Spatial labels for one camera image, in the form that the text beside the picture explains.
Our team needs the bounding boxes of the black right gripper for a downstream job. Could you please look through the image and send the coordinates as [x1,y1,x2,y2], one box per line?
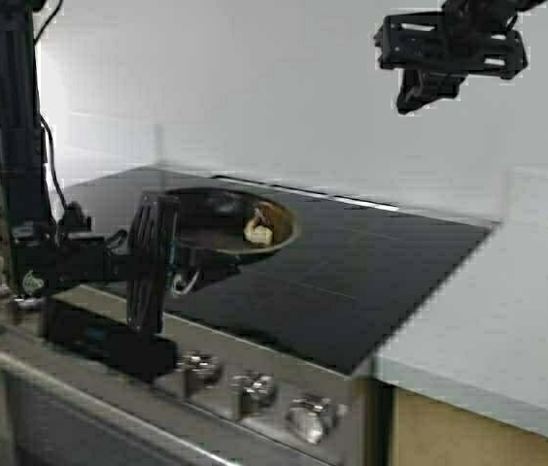
[374,1,542,115]

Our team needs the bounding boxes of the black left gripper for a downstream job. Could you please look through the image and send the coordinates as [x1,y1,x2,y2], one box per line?
[11,191,180,335]

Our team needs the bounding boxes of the stainless steel frying pan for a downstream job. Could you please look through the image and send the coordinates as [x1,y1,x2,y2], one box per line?
[161,186,300,297]

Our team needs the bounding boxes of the raw shrimp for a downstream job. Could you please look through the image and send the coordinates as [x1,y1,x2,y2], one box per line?
[243,209,273,247]

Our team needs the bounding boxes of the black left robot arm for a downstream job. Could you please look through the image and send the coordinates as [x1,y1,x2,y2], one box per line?
[0,1,179,335]

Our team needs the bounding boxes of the left steel stove knob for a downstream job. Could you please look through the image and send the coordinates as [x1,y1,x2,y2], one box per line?
[178,351,223,392]

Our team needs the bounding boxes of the steel stove knob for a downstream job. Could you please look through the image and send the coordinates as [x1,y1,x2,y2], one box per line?
[285,394,339,445]
[178,351,223,392]
[230,372,278,417]

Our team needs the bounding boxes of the stainless steel stove range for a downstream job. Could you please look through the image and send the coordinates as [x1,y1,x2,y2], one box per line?
[0,167,494,465]

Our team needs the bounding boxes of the middle steel stove knob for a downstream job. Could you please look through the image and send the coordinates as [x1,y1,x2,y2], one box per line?
[230,372,278,417]

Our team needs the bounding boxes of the right steel stove knob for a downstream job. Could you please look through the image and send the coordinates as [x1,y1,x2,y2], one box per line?
[285,394,339,445]

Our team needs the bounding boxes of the wooden base cabinet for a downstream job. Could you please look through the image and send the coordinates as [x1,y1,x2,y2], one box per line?
[389,388,548,465]

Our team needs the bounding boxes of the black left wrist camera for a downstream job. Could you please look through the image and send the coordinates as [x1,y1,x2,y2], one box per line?
[58,202,92,234]

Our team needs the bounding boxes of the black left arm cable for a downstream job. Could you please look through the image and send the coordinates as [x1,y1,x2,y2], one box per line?
[38,114,69,210]

